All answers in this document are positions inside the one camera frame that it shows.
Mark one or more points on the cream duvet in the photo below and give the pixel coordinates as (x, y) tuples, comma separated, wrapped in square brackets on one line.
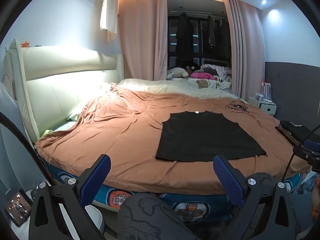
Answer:
[(175, 87)]

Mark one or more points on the pink curtain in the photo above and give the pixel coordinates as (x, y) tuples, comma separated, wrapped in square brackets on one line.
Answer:
[(137, 42), (246, 55)]

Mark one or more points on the small brown plush toy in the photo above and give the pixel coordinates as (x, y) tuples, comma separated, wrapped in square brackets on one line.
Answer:
[(202, 83)]

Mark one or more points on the beige plush toy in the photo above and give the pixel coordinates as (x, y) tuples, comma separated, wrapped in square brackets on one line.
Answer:
[(178, 72)]

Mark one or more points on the white nightstand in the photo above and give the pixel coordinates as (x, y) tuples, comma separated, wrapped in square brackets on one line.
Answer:
[(267, 108)]

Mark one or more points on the stack of dark clothes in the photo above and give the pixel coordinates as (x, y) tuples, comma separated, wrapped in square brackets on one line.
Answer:
[(292, 130)]

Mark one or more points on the dark brown plush bear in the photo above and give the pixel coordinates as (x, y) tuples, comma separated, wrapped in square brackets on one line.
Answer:
[(192, 68)]

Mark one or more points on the dark hanging garment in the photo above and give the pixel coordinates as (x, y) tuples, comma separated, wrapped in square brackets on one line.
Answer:
[(222, 37)]

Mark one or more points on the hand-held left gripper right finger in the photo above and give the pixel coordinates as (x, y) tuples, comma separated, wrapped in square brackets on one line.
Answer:
[(228, 182)]

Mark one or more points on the dark hanging coat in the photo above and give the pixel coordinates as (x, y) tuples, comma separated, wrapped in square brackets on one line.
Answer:
[(185, 40)]

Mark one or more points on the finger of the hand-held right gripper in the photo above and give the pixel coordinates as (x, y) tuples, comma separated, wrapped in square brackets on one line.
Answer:
[(303, 155), (312, 145)]

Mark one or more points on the person's right forearm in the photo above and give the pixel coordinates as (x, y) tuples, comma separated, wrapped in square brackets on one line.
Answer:
[(316, 202)]

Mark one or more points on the white round stool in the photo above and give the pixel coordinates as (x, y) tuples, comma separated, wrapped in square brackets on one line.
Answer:
[(95, 220)]

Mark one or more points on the black t-shirt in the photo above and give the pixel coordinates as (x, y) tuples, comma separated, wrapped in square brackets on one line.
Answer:
[(207, 135)]

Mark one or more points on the blue patterned bed sheet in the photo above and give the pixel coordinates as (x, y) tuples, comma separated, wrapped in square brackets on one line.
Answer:
[(190, 208)]

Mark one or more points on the black framed screen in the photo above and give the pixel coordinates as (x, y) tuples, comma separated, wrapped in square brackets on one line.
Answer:
[(17, 207)]

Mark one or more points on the small orange item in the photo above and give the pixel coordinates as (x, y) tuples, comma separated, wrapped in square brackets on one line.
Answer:
[(25, 44)]

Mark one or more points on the orange-brown blanket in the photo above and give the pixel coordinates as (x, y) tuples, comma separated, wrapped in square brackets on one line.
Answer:
[(112, 140)]

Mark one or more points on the pile of floral clothes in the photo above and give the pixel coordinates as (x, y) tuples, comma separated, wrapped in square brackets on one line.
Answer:
[(220, 71)]

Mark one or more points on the cream padded headboard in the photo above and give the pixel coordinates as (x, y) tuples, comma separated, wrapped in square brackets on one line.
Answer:
[(62, 90)]

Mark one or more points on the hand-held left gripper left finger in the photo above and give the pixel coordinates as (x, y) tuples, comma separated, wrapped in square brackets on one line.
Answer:
[(96, 178)]

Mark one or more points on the pink cloth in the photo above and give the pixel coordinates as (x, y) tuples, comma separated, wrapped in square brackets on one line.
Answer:
[(201, 75)]

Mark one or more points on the dark glass window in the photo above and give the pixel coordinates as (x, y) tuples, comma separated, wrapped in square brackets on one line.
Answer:
[(200, 42)]

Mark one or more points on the white hanging shirt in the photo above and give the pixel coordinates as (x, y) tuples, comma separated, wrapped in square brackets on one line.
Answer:
[(108, 12)]

